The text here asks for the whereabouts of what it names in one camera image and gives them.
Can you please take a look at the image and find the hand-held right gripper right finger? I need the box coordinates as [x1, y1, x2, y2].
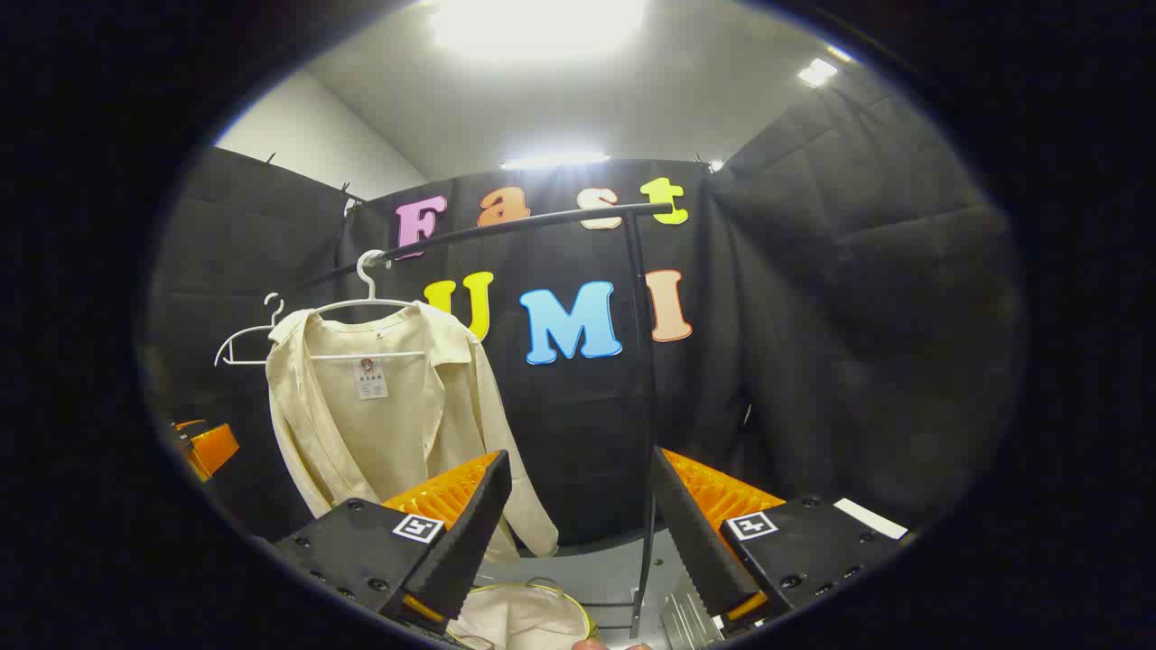
[650, 445, 907, 633]

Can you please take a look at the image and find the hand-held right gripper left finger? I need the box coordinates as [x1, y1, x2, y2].
[271, 450, 513, 633]

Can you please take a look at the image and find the cream shirt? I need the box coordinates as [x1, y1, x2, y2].
[266, 302, 561, 561]

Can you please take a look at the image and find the yellow-rimmed laundry hamper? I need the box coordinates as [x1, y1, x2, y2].
[447, 578, 601, 650]

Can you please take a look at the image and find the white clothes hanger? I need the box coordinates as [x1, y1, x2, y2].
[214, 293, 285, 367]
[312, 250, 431, 362]

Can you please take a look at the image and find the black clothes rack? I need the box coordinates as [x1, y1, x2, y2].
[294, 203, 675, 640]

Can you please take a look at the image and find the silver metal part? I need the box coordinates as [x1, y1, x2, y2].
[661, 578, 723, 647]

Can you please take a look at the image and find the cream cloth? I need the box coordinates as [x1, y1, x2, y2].
[452, 585, 588, 650]

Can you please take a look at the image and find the white paper sheet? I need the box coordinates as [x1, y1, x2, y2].
[834, 497, 909, 542]

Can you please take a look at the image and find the long ceiling light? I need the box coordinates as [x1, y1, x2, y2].
[499, 152, 611, 172]

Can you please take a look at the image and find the large ceiling light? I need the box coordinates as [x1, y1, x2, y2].
[432, 0, 648, 58]

